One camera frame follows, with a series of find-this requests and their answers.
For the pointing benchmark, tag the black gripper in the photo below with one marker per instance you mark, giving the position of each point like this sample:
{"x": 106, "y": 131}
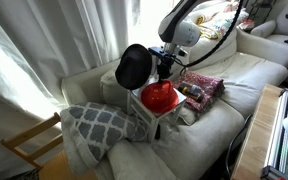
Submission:
{"x": 165, "y": 63}

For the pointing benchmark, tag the black fedora hat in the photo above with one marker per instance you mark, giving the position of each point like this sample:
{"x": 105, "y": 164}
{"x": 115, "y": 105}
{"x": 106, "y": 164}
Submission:
{"x": 133, "y": 66}

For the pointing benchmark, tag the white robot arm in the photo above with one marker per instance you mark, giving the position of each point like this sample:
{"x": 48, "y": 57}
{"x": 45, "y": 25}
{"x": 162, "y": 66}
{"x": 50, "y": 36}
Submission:
{"x": 180, "y": 30}

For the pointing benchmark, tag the light wooden slatted chair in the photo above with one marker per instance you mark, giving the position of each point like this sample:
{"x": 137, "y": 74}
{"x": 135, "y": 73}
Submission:
{"x": 27, "y": 146}

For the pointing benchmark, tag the white box table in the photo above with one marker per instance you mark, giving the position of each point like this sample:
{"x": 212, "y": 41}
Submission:
{"x": 140, "y": 103}

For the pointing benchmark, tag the red patterned folded cloth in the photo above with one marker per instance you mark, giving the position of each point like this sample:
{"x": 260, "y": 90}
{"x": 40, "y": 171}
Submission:
{"x": 207, "y": 85}

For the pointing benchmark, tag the cream fabric sofa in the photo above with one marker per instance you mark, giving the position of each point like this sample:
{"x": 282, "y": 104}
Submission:
{"x": 217, "y": 116}

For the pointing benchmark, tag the floral print pillow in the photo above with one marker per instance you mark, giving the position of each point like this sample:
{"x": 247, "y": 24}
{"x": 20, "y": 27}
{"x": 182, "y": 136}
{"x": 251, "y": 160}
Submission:
{"x": 224, "y": 21}

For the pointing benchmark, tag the grey lattice pattern pillow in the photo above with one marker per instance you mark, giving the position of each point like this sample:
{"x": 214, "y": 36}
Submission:
{"x": 100, "y": 128}

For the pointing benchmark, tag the plain cream cushion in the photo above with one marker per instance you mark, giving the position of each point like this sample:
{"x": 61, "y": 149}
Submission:
{"x": 134, "y": 163}

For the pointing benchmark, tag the light wooden table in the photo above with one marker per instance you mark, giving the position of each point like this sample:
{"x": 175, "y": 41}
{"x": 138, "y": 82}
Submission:
{"x": 254, "y": 140}

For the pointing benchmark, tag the cream fleece blanket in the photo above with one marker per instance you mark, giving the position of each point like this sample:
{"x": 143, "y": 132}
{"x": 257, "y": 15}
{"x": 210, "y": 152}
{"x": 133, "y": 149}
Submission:
{"x": 72, "y": 150}

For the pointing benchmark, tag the white sheer curtain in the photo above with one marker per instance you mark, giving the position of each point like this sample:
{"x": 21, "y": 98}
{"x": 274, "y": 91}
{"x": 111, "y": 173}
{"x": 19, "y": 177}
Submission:
{"x": 50, "y": 43}

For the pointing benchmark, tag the grey armchair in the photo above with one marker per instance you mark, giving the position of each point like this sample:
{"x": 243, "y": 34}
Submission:
{"x": 280, "y": 36}

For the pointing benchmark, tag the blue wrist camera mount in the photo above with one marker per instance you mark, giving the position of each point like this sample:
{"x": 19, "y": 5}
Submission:
{"x": 156, "y": 52}

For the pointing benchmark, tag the aluminium rail frame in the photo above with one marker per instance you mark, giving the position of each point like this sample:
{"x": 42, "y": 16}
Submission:
{"x": 284, "y": 140}

